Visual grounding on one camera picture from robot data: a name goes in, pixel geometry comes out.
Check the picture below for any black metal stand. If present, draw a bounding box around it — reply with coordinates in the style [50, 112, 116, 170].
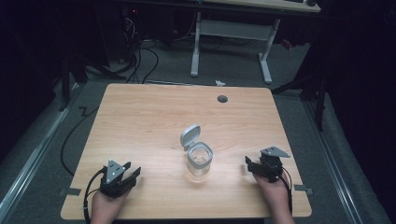
[57, 52, 125, 113]
[270, 66, 330, 133]

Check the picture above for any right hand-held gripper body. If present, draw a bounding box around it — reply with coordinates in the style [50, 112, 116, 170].
[259, 146, 291, 184]

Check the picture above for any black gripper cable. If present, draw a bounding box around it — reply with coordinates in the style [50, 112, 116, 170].
[279, 167, 294, 216]
[81, 166, 107, 224]

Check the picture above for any bundle of black cables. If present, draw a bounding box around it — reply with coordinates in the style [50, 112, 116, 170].
[120, 15, 161, 85]

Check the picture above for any black floor cable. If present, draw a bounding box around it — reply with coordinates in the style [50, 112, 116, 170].
[60, 105, 101, 177]

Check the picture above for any glass jar with grey lid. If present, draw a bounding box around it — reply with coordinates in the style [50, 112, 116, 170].
[179, 123, 215, 183]

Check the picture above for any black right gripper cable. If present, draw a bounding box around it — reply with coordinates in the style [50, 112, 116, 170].
[279, 167, 294, 216]

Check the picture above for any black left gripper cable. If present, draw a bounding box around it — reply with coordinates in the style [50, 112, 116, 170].
[81, 166, 107, 224]

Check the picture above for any grey tape strip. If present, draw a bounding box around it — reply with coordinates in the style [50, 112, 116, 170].
[293, 184, 314, 196]
[59, 187, 82, 197]

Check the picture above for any white metal desk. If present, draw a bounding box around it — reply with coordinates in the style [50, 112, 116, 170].
[190, 0, 322, 86]

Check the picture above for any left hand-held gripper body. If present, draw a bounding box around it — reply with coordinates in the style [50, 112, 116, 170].
[99, 159, 137, 200]

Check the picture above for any metal floor rail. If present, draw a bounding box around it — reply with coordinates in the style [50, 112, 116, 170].
[0, 83, 85, 220]
[303, 99, 366, 224]

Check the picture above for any person's right hand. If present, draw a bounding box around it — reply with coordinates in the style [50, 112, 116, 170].
[252, 173, 296, 224]

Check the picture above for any person's left hand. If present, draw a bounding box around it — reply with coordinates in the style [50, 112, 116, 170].
[90, 189, 132, 224]

